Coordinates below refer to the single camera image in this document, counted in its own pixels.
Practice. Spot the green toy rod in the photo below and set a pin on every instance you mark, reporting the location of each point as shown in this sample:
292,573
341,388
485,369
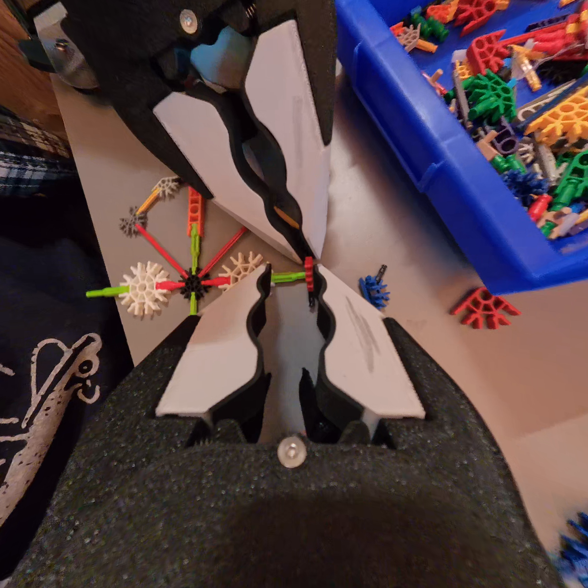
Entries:
287,277

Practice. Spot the red toy connector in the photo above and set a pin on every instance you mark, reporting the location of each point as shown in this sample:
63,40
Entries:
484,308

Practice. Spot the blue connector with black rod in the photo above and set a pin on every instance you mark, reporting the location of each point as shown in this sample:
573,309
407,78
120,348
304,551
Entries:
374,289

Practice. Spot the small red gear connector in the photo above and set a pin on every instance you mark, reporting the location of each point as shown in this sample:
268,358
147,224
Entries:
308,273

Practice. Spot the long red toy rod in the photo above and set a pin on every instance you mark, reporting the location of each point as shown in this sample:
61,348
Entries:
223,252

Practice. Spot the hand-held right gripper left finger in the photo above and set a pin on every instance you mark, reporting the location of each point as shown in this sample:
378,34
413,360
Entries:
216,363

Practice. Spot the black printed shirt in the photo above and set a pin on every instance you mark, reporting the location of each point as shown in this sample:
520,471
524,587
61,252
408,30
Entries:
46,298

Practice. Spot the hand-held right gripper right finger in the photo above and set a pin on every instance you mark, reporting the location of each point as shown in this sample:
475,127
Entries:
367,367

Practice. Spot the blue plastic bin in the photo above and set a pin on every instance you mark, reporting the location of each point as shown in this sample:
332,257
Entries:
413,138

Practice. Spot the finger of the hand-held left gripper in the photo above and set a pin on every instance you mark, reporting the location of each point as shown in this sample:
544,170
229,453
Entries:
202,138
289,92

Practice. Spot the colourful toy rod wheel assembly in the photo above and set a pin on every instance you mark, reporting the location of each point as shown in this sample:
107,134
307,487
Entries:
193,282

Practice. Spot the short yellow toy rod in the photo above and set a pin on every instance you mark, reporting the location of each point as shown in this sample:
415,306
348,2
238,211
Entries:
285,217

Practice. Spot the toy vehicle model with wheels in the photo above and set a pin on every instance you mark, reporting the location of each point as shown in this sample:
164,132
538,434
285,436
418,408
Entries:
574,546

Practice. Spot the pile of toy construction pieces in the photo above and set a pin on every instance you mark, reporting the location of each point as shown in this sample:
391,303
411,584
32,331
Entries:
505,92

